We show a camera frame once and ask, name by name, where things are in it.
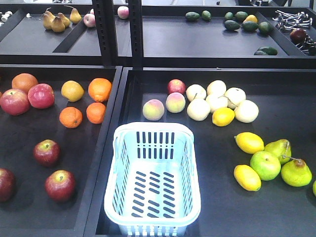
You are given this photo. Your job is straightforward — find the light blue plastic basket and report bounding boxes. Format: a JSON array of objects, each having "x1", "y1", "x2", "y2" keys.
[{"x1": 104, "y1": 122, "x2": 201, "y2": 237}]

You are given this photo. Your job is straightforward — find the peach left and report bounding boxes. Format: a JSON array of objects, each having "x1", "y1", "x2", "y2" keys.
[{"x1": 143, "y1": 99, "x2": 164, "y2": 121}]

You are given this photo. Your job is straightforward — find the peach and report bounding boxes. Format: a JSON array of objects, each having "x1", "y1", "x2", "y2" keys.
[
  {"x1": 165, "y1": 92, "x2": 186, "y2": 113},
  {"x1": 143, "y1": 99, "x2": 164, "y2": 121}
]

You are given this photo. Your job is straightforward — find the peach right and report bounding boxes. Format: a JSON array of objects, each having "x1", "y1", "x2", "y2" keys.
[{"x1": 165, "y1": 92, "x2": 186, "y2": 113}]

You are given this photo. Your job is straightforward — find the small red apple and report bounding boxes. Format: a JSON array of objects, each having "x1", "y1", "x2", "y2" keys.
[{"x1": 167, "y1": 79, "x2": 187, "y2": 94}]

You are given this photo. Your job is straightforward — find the white pear front left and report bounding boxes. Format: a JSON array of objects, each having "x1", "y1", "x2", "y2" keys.
[{"x1": 187, "y1": 98, "x2": 210, "y2": 121}]

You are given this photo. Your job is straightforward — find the white pear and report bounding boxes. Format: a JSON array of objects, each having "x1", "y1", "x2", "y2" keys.
[
  {"x1": 187, "y1": 98, "x2": 210, "y2": 121},
  {"x1": 234, "y1": 100, "x2": 259, "y2": 123}
]

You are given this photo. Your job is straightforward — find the orange front right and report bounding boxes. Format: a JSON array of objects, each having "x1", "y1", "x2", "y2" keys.
[{"x1": 86, "y1": 102, "x2": 106, "y2": 124}]

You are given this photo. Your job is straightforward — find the yellow lemon near pears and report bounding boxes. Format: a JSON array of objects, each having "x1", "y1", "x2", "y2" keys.
[{"x1": 212, "y1": 107, "x2": 235, "y2": 127}]

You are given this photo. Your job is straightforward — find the large orange with nub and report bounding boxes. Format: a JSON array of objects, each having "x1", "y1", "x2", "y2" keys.
[{"x1": 88, "y1": 78, "x2": 112, "y2": 103}]

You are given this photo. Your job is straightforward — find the orange front left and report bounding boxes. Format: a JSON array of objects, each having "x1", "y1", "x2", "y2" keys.
[{"x1": 59, "y1": 107, "x2": 83, "y2": 128}]

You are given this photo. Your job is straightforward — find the yellow orange citrus fruit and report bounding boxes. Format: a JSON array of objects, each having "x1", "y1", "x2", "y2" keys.
[{"x1": 61, "y1": 80, "x2": 84, "y2": 102}]

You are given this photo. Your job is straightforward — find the white pear front right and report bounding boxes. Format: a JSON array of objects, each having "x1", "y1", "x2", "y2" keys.
[{"x1": 234, "y1": 100, "x2": 259, "y2": 123}]

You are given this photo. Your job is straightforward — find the yellow lemon upper right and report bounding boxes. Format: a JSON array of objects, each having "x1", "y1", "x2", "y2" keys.
[{"x1": 234, "y1": 132, "x2": 265, "y2": 155}]

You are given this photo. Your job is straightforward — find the yellow lemon lower right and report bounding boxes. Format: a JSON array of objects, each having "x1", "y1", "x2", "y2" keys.
[{"x1": 234, "y1": 164, "x2": 261, "y2": 192}]

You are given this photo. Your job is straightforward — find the dark red apple middle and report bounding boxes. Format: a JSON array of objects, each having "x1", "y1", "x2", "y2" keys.
[{"x1": 33, "y1": 139, "x2": 61, "y2": 167}]

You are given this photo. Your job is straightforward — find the dark red apple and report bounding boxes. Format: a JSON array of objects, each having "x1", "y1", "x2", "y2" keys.
[
  {"x1": 44, "y1": 170, "x2": 76, "y2": 202},
  {"x1": 33, "y1": 139, "x2": 61, "y2": 167}
]

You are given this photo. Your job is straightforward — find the dark red apple front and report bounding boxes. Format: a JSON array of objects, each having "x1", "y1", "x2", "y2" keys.
[{"x1": 44, "y1": 170, "x2": 76, "y2": 202}]

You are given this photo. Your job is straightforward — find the pink red apple right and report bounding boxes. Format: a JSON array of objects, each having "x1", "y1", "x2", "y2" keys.
[{"x1": 28, "y1": 83, "x2": 55, "y2": 109}]

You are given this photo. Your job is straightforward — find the pink red apple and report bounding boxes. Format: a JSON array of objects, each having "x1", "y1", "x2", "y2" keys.
[
  {"x1": 0, "y1": 89, "x2": 31, "y2": 116},
  {"x1": 28, "y1": 83, "x2": 55, "y2": 109}
]

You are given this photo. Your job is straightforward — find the green apple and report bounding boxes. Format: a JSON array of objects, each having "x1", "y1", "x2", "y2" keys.
[{"x1": 250, "y1": 151, "x2": 281, "y2": 181}]

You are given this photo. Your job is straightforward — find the black shelf upright posts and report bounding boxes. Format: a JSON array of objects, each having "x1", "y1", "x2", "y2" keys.
[{"x1": 92, "y1": 0, "x2": 144, "y2": 67}]

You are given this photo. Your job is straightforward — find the green pear upper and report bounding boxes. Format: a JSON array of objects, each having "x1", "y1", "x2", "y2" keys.
[{"x1": 264, "y1": 139, "x2": 292, "y2": 165}]

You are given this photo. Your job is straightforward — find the green pear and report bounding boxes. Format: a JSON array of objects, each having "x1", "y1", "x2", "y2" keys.
[
  {"x1": 264, "y1": 139, "x2": 292, "y2": 165},
  {"x1": 280, "y1": 155, "x2": 312, "y2": 187}
]

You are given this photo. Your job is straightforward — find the orange back left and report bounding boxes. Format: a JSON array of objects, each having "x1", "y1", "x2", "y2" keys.
[{"x1": 11, "y1": 73, "x2": 39, "y2": 94}]

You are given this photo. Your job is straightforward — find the pink red apple left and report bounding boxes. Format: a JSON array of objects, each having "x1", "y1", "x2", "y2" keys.
[{"x1": 0, "y1": 89, "x2": 31, "y2": 116}]

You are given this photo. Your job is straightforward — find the green pear lower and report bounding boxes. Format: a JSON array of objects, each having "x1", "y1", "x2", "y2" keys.
[{"x1": 280, "y1": 155, "x2": 312, "y2": 187}]

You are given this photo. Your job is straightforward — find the dark red apple edge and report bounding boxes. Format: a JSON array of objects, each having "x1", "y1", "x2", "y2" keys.
[{"x1": 0, "y1": 168, "x2": 16, "y2": 202}]

